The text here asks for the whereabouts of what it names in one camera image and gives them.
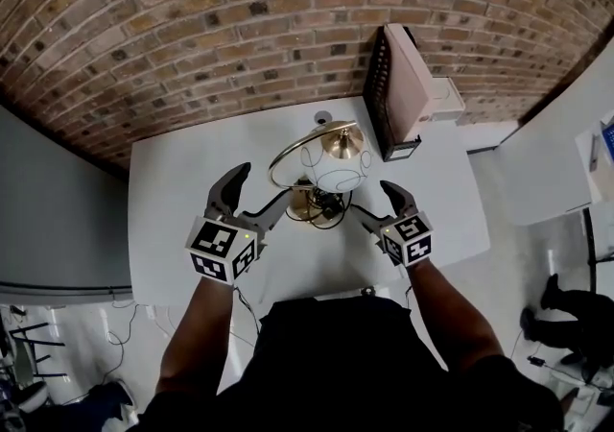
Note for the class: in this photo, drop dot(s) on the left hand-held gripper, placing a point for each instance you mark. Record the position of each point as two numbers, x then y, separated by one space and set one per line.
216 247

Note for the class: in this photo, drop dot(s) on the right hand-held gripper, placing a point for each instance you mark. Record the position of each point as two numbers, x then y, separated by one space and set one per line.
408 238

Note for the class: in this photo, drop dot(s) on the white globe arc lamp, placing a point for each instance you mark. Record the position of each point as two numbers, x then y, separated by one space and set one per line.
336 171

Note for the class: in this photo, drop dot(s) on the person's left forearm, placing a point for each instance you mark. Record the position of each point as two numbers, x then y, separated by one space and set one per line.
196 339

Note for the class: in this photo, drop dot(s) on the person's right forearm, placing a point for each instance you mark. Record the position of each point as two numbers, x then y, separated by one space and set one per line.
451 315

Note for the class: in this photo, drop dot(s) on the white desk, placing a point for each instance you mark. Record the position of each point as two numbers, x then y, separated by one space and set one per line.
182 180

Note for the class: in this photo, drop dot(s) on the black perforated file holder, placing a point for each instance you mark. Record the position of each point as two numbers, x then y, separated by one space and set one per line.
376 99

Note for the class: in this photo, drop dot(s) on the white flat box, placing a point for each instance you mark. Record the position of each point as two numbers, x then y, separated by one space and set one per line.
448 96

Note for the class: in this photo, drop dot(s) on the white power strip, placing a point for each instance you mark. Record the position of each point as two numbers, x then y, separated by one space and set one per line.
152 312

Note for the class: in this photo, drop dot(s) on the person's black clothing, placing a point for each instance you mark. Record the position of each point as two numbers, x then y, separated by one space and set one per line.
345 372

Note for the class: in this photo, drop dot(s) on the grey refrigerator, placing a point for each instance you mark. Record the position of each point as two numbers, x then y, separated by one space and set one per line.
57 204

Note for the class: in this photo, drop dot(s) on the white cabinet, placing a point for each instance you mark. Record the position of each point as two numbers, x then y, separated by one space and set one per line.
592 171

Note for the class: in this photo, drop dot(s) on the black power adapter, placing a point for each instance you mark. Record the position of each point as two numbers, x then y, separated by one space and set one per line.
536 361

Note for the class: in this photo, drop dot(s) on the blue book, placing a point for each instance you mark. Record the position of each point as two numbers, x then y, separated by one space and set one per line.
608 139

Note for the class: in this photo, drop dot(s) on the black tripod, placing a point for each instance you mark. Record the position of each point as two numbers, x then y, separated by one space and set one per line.
29 341

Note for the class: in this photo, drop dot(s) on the white round stool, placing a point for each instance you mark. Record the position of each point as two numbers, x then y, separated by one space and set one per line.
33 399

